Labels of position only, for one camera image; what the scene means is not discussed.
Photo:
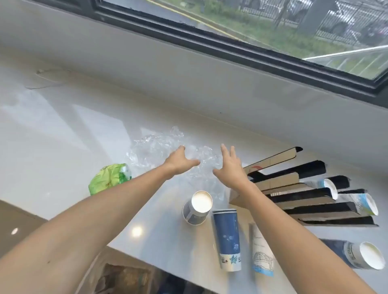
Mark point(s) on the person's left forearm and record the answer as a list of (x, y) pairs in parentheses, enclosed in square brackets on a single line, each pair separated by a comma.
[(91, 224)]

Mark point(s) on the white paper cup bridge drawing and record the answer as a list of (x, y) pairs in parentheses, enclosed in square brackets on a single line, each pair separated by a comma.
[(262, 257)]

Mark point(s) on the person's left thumb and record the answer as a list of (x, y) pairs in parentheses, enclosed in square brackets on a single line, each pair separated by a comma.
[(194, 163)]

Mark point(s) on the small white blue paper cup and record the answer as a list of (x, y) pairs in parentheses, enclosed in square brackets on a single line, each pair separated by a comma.
[(326, 185)]

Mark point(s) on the person's right middle finger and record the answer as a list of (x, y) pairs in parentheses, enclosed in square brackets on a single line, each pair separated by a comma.
[(232, 153)]

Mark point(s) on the brown black cardboard box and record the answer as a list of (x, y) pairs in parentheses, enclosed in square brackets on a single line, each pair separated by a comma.
[(312, 206)]

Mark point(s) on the crumpled green plastic bag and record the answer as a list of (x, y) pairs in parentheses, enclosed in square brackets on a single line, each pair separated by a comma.
[(106, 178)]

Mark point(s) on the white metal railing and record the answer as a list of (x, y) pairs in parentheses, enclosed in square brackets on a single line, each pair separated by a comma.
[(348, 59)]

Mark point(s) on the person's right hand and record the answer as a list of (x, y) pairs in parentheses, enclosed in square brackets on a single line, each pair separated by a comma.
[(233, 171)]

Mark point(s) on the person's right forearm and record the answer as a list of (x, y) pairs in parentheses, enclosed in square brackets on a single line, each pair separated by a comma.
[(288, 239)]

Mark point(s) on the person's right thumb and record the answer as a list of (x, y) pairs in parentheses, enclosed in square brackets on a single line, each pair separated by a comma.
[(218, 173)]

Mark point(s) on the person's left hand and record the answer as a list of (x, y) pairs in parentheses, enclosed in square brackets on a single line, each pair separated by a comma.
[(178, 162)]

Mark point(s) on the short blue white paper cup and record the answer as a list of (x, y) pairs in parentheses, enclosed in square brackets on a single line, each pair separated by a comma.
[(197, 209)]

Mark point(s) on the crumpled clear plastic wrap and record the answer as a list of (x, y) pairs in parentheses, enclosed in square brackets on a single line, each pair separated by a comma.
[(151, 148)]

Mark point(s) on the black metal fence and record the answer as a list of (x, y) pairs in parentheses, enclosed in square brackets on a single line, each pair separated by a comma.
[(342, 18)]

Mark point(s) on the tall dark blue paper cup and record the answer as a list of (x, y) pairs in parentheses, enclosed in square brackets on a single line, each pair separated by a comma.
[(226, 239)]

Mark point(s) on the white paper cup blue print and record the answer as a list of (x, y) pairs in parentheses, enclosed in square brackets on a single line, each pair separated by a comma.
[(360, 204)]

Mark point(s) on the black window frame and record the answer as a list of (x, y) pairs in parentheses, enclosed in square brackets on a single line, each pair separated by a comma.
[(212, 45)]

